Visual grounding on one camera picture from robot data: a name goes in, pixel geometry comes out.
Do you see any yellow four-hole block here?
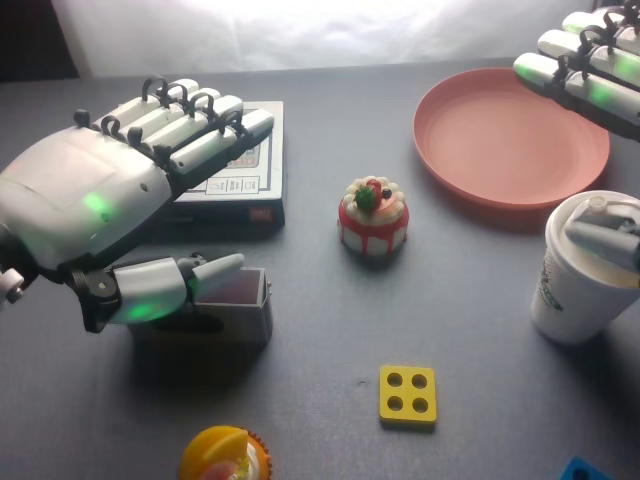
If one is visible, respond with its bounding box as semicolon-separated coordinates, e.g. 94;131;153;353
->
378;364;438;432

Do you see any white backdrop sheet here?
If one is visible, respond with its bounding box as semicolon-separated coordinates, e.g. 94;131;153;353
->
49;0;601;79

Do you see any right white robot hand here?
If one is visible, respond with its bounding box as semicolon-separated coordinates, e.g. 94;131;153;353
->
513;0;640;289

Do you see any small grey box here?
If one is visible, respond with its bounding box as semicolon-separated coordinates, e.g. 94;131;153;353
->
130;267;275;354

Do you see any white paper cup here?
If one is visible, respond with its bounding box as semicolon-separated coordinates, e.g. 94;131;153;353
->
530;189;640;346

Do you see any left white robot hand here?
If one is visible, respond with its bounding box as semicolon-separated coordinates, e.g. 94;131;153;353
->
0;74;276;335

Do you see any pink round plate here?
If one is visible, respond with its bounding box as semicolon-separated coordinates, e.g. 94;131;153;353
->
413;68;612;209

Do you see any toy orange cupcake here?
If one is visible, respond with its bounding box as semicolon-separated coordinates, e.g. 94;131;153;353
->
178;424;274;480

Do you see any toy strawberry cake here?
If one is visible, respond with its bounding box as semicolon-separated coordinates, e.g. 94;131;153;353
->
338;175;411;259

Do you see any blue four-hole block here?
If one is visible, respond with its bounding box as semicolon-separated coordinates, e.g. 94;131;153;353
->
557;455;614;480

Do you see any black calculator box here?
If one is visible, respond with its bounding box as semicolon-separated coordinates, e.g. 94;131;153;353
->
162;100;287;236

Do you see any grey table cloth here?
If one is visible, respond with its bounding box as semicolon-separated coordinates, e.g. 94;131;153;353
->
0;54;640;480

